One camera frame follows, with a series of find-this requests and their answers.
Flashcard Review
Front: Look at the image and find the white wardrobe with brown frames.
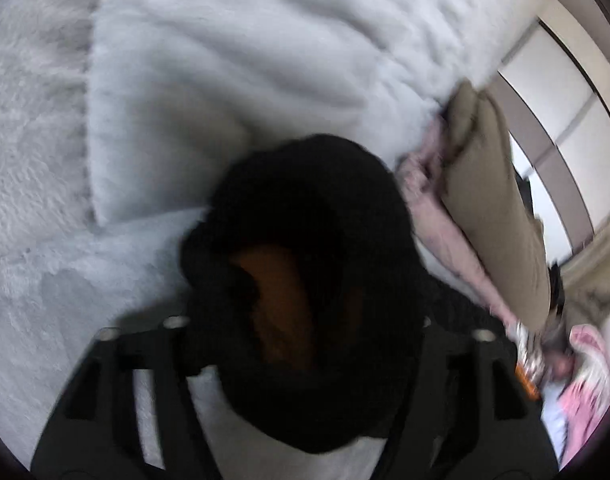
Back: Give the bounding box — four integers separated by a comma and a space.
485, 0, 610, 273

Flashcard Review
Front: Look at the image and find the tan cloth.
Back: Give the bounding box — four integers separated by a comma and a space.
558, 212, 610, 333

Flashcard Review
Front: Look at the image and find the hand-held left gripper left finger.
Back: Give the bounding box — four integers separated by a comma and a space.
31, 315, 224, 480

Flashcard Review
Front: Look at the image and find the pink and white cloth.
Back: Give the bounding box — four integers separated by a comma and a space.
540, 324, 610, 467

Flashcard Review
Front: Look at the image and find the white plush blanket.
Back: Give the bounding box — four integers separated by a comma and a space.
0, 0, 561, 480

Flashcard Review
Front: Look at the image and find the grey shaggy bed cover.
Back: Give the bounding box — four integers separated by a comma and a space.
0, 0, 108, 266

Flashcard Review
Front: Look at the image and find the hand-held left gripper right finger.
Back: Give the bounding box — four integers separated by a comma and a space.
384, 316, 560, 480

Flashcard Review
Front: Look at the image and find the tan pillow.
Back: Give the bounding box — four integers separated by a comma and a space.
442, 80, 553, 333

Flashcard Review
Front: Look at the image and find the pale pink cloth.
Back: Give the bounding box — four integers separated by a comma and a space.
395, 117, 525, 332

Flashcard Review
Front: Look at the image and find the black garment with orange lining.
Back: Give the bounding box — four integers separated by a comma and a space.
180, 133, 517, 457

